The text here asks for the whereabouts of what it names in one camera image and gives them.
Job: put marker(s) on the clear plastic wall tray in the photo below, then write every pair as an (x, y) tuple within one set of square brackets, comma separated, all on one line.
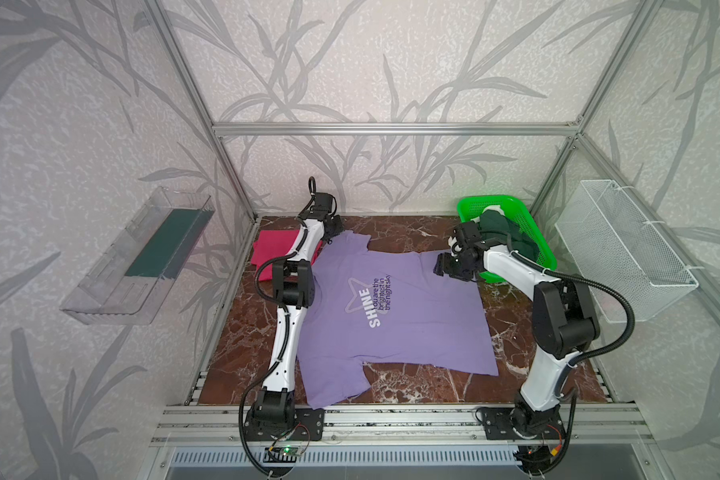
[(132, 279)]

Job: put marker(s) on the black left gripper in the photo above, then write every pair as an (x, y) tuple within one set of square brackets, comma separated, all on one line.
[(333, 226)]

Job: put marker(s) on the aluminium horizontal frame bar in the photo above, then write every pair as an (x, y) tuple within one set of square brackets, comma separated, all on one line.
[(229, 129)]

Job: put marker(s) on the purple printed t-shirt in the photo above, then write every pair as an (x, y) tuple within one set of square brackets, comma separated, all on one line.
[(378, 307)]

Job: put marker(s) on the white wire mesh basket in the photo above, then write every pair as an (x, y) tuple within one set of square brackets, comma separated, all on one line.
[(612, 242)]

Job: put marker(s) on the aluminium frame post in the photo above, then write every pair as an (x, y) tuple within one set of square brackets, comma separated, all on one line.
[(160, 19), (636, 28)]

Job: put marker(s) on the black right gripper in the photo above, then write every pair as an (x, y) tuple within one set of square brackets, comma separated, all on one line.
[(446, 264)]

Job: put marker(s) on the dark green t-shirt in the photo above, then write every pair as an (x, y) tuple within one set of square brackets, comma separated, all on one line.
[(495, 227)]

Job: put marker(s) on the green circuit board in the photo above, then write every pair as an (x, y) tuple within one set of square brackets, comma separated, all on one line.
[(285, 453)]

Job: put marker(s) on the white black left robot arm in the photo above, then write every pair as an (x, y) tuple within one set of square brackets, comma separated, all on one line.
[(267, 404)]

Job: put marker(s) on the folded magenta t-shirt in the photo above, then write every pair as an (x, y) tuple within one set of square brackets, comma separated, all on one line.
[(272, 244)]

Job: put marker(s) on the green plastic basket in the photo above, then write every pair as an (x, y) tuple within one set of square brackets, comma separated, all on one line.
[(470, 209)]

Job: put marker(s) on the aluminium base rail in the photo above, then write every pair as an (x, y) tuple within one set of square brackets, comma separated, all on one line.
[(403, 424)]

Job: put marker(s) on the left aluminium frame post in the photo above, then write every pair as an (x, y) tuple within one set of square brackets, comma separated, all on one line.
[(160, 19)]

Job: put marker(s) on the white t-shirt in basket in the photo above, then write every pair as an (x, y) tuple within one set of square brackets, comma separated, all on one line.
[(494, 208)]

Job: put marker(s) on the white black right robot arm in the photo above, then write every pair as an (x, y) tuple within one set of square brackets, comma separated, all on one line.
[(563, 321)]

